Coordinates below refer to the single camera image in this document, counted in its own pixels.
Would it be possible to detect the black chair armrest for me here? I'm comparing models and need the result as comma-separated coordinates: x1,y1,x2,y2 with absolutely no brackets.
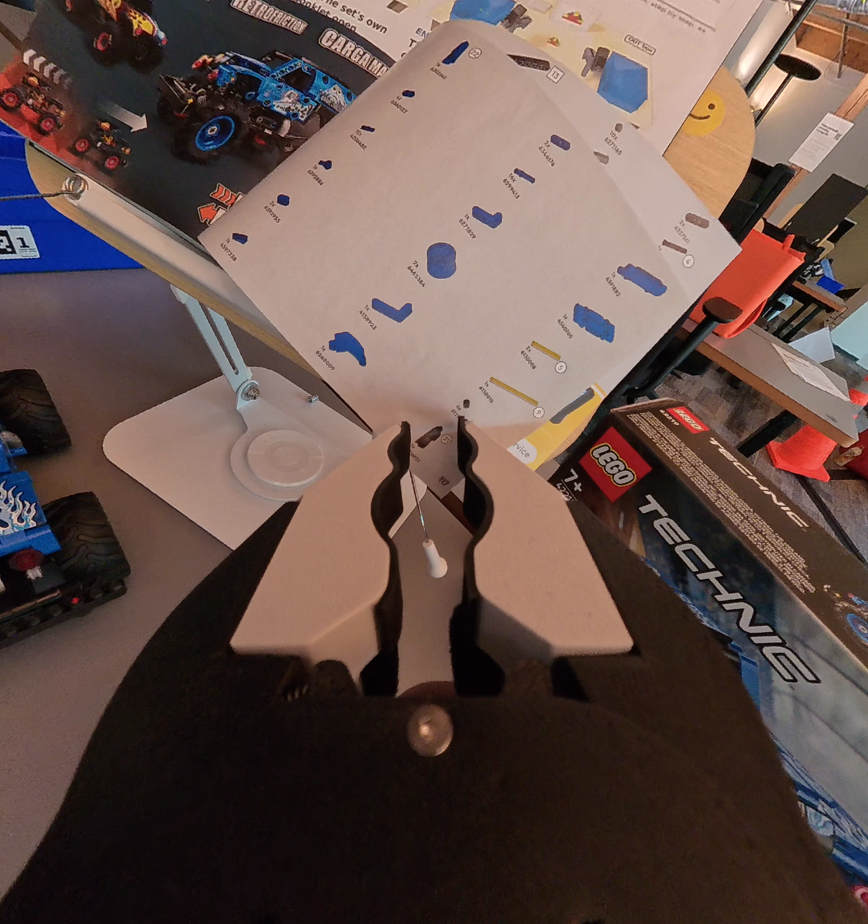
618,296,744,416

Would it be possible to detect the white printed task sheet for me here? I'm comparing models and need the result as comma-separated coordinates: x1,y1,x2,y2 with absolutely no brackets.
372,0,767,156

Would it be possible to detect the dark office chair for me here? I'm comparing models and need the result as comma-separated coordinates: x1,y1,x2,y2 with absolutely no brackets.
719,162,796,239

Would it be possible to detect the white and wooden book stand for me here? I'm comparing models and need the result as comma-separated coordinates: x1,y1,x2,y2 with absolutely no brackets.
26,68,756,553

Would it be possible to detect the yellow smiley sticker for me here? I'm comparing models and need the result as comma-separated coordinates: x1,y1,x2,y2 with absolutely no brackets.
683,90,727,138

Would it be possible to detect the orange chair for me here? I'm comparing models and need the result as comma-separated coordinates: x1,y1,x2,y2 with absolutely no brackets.
701,230,816,342

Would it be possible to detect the large blue plastic bin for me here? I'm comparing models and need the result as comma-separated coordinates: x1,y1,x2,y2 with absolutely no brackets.
0,61,145,277

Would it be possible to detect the blue toy monster truck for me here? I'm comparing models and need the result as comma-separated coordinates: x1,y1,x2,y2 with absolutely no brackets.
0,368,132,661

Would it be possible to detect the grey background table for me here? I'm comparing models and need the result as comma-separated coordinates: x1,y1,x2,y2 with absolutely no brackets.
694,325,861,452

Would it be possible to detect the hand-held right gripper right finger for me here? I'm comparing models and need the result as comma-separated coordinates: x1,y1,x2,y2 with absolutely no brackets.
450,419,635,697

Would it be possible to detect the white paper sheet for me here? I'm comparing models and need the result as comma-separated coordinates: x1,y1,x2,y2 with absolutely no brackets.
772,341,852,399

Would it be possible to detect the toy box with blue truck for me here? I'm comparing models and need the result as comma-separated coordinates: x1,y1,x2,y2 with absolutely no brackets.
549,397,868,924

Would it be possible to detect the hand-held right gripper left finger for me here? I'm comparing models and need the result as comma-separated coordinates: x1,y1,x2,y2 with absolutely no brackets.
230,422,415,697

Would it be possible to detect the black monitor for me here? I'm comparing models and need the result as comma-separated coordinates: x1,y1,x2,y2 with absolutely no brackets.
786,173,868,246

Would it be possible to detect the white wall notice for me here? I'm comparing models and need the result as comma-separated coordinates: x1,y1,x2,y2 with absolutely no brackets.
809,112,858,173

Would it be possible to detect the metal page holder wire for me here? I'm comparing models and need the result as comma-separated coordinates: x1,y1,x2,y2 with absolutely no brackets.
405,471,451,580
0,175,90,233

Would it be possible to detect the toy building instruction booklet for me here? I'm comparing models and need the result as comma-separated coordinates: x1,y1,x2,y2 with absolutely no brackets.
0,0,744,506

